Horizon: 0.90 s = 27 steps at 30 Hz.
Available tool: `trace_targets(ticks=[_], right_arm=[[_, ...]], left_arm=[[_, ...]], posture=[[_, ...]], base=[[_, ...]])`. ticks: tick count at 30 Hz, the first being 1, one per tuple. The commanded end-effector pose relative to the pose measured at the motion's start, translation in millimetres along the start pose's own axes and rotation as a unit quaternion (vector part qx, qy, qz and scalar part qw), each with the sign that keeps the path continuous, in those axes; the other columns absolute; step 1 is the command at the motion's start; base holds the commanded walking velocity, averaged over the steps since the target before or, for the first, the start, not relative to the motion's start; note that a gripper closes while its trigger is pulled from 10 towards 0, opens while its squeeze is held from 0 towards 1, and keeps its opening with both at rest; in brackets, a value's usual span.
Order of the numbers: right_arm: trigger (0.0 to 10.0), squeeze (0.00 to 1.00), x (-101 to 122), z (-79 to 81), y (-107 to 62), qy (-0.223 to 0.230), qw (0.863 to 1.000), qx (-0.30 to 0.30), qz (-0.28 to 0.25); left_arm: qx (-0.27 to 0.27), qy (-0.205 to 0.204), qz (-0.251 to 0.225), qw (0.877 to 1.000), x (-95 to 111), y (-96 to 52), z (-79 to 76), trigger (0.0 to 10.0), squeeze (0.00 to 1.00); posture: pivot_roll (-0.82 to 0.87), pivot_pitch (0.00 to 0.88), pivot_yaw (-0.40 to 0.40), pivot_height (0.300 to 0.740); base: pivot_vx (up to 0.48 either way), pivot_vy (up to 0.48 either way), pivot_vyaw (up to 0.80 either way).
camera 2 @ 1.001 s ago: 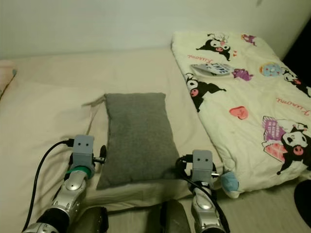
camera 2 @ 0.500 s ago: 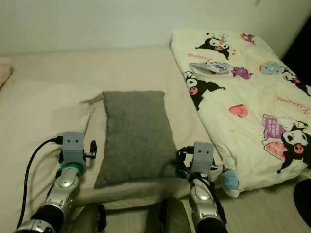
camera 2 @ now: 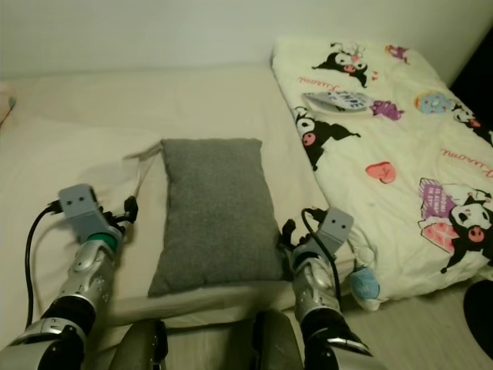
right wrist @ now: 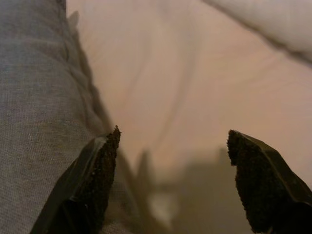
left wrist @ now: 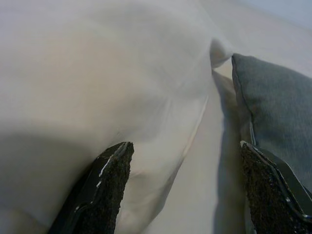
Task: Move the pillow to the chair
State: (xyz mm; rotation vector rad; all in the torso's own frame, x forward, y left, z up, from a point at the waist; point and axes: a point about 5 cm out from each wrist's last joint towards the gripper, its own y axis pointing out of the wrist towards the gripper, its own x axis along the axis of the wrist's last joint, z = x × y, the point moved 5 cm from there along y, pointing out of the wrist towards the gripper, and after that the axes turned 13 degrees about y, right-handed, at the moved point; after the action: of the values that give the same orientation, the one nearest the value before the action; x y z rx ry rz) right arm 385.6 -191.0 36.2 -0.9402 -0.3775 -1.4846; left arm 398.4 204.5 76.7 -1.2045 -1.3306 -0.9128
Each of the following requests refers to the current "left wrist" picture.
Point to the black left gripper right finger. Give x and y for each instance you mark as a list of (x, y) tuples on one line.
[(270, 195)]

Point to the white pillow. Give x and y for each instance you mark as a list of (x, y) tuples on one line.
[(97, 85)]

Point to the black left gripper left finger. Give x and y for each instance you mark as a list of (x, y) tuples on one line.
[(104, 190)]

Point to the grey-blue fabric pillow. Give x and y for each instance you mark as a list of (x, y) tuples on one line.
[(278, 102)]

